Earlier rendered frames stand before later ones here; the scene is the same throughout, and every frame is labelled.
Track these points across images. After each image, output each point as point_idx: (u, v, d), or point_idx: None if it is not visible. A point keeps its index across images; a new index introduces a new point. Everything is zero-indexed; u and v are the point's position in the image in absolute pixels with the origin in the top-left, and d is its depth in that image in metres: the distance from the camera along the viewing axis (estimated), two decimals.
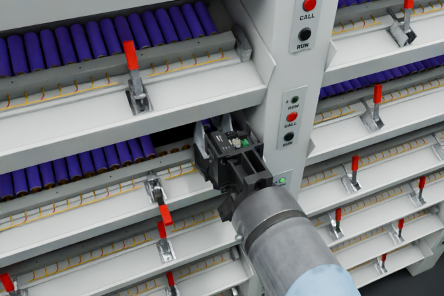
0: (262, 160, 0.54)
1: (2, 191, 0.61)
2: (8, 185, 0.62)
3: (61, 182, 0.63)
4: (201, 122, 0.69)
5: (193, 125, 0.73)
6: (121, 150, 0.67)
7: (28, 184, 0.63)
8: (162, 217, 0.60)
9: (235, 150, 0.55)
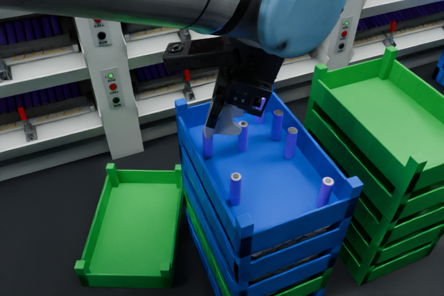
0: (279, 69, 0.57)
1: None
2: None
3: None
4: None
5: None
6: None
7: None
8: None
9: None
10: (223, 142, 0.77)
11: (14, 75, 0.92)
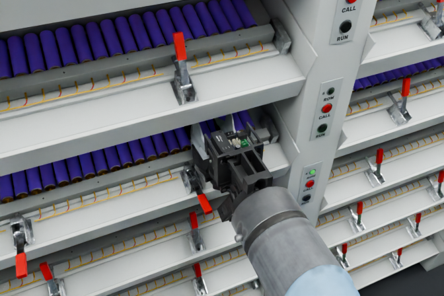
0: (262, 160, 0.54)
1: (45, 180, 0.63)
2: (50, 176, 0.63)
3: (100, 172, 0.65)
4: (235, 127, 0.72)
5: None
6: (158, 141, 0.68)
7: (69, 174, 0.64)
8: (201, 205, 0.62)
9: (235, 150, 0.55)
10: None
11: None
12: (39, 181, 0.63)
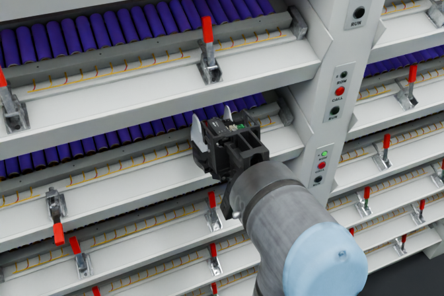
0: (258, 139, 0.53)
1: (74, 150, 0.68)
2: (78, 146, 0.68)
3: (125, 143, 0.70)
4: (248, 104, 0.77)
5: None
6: (177, 115, 0.73)
7: (96, 145, 0.69)
8: None
9: (231, 131, 0.55)
10: None
11: None
12: (69, 150, 0.68)
